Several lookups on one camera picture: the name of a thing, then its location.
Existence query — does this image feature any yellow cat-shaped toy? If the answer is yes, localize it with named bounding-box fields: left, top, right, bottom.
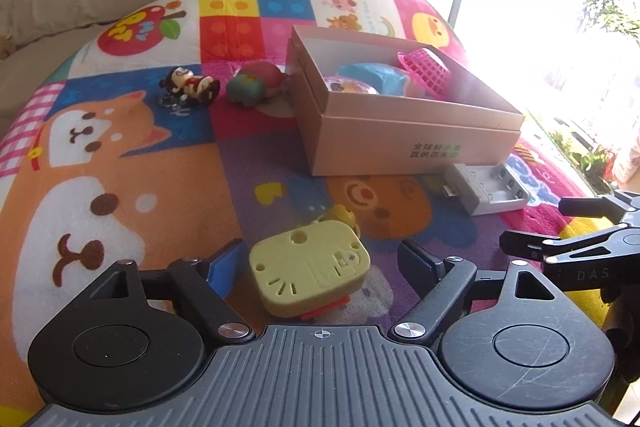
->
left=248, top=204, right=372, bottom=320

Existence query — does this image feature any pink toy strainer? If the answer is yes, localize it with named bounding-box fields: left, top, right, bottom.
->
left=397, top=48, right=451, bottom=100

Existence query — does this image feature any blue white packet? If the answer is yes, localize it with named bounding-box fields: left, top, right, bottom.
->
left=336, top=61, right=408, bottom=98

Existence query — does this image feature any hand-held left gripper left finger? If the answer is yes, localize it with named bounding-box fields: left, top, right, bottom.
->
left=75, top=239, right=257, bottom=347

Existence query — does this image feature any white battery charger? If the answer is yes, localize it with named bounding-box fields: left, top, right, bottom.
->
left=442, top=162, right=532, bottom=218

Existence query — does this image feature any cartoon figurine keychain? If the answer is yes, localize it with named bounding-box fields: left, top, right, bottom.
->
left=159, top=66, right=222, bottom=118

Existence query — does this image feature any pale cardboard box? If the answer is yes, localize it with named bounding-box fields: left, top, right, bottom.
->
left=287, top=24, right=526, bottom=178

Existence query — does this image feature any green pink turtle toy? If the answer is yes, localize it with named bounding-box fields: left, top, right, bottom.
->
left=225, top=62, right=292, bottom=108

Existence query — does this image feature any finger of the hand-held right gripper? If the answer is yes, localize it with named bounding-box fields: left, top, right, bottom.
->
left=499, top=224, right=640, bottom=265
left=558, top=189, right=640, bottom=228

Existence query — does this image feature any colourful printed play mat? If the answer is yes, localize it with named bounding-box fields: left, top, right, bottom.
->
left=0, top=0, right=640, bottom=427

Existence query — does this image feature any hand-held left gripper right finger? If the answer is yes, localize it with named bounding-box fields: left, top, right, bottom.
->
left=390, top=239, right=563, bottom=348

